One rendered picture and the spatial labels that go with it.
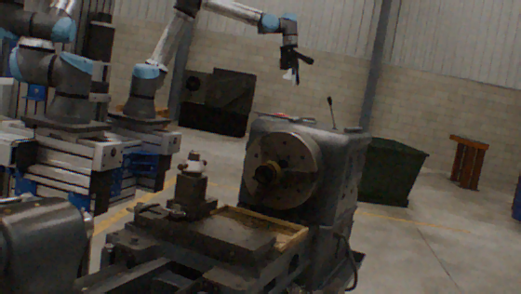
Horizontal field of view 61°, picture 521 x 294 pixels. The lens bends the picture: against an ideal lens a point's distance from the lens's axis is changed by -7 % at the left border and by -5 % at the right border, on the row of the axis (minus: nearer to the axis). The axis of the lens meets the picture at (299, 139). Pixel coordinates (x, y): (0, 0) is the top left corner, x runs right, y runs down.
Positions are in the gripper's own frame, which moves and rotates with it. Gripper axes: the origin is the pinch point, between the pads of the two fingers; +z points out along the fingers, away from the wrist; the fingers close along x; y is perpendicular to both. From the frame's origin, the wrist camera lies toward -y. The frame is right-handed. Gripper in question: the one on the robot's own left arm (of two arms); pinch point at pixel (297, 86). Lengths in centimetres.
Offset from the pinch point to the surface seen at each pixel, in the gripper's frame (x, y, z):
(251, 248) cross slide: 109, -3, 39
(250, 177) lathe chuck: 45, 13, 34
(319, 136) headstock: 31.3, -13.7, 20.1
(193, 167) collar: 99, 16, 19
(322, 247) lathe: 37, -14, 67
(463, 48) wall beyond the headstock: -1000, -272, -51
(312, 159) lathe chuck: 49, -13, 26
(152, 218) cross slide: 102, 29, 33
